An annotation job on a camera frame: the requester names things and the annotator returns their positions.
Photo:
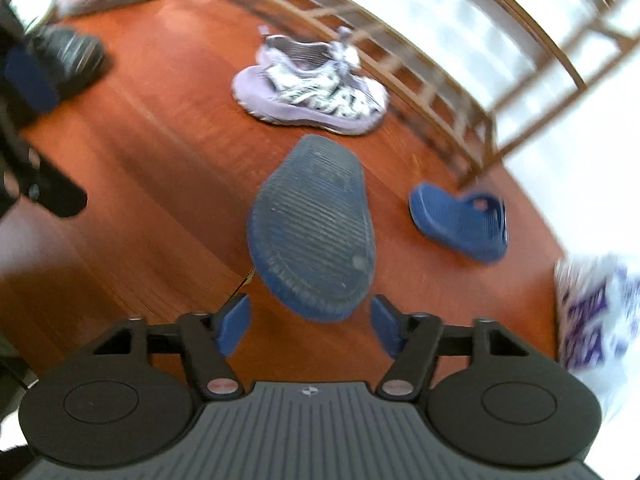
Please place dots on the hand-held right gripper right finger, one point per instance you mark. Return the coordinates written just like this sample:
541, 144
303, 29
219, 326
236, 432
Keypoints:
385, 327

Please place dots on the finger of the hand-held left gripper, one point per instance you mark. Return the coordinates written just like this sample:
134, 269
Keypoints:
55, 190
30, 80

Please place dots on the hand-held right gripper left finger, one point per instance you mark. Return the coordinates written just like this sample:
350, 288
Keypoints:
235, 325

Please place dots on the black lace sandal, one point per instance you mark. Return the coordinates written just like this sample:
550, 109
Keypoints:
75, 60

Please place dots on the blue rubber slide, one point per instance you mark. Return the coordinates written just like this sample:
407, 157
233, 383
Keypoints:
460, 220
315, 225

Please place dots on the brown wooden shoe rack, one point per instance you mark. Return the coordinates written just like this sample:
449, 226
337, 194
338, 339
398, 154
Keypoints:
477, 155

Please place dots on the purple mesh sneaker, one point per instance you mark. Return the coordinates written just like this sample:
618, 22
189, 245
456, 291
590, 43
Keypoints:
300, 95

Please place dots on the white plastic bag purple print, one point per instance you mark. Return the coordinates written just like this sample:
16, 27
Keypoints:
600, 320

